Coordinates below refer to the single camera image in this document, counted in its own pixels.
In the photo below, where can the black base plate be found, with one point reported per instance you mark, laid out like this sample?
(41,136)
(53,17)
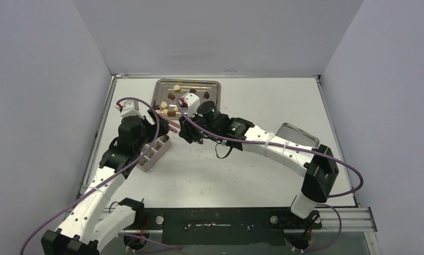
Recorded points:
(226,226)

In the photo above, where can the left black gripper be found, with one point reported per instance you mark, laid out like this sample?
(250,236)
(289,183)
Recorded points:
(153,128)

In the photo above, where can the cream oval chocolate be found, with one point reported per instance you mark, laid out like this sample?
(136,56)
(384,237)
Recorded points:
(163,105)

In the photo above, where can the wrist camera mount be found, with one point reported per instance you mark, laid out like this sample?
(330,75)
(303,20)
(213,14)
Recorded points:
(190,102)
(129,108)

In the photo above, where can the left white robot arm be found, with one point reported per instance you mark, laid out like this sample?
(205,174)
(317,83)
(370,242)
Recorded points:
(80,232)

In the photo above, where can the metal tin lid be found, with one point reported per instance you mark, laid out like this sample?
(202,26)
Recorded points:
(294,134)

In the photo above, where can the steel chocolate tray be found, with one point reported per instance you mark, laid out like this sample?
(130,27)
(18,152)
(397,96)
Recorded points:
(206,91)

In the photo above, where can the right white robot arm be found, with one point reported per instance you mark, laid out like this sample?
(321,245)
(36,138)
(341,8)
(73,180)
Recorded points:
(314,164)

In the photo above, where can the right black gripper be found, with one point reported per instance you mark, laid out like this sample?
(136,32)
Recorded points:
(185,129)

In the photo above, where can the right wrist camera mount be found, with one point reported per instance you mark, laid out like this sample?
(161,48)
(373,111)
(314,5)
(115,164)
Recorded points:
(190,102)

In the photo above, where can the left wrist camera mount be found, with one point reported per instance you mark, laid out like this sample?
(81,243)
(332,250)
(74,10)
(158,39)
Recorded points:
(129,108)

